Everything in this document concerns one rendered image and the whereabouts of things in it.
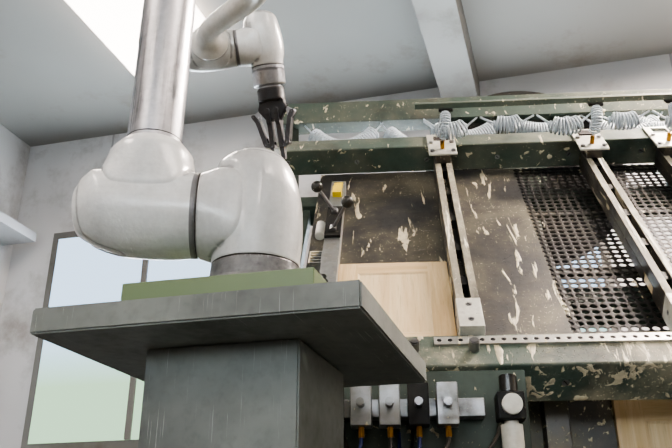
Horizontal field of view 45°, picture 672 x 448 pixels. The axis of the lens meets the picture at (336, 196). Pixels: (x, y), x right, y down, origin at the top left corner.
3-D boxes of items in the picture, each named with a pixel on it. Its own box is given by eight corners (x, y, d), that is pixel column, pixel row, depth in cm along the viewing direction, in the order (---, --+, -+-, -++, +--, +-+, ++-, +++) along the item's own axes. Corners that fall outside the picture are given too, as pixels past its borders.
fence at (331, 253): (311, 354, 200) (310, 341, 198) (332, 191, 286) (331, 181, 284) (331, 353, 200) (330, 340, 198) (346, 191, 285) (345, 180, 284)
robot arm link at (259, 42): (285, 67, 229) (239, 73, 228) (278, 13, 229) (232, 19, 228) (286, 60, 219) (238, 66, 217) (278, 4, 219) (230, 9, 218)
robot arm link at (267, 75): (258, 71, 229) (261, 92, 229) (245, 68, 220) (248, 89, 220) (288, 66, 226) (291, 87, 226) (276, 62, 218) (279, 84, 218)
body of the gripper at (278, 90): (289, 86, 226) (293, 118, 226) (261, 91, 228) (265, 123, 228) (279, 83, 219) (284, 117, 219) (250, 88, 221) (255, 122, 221)
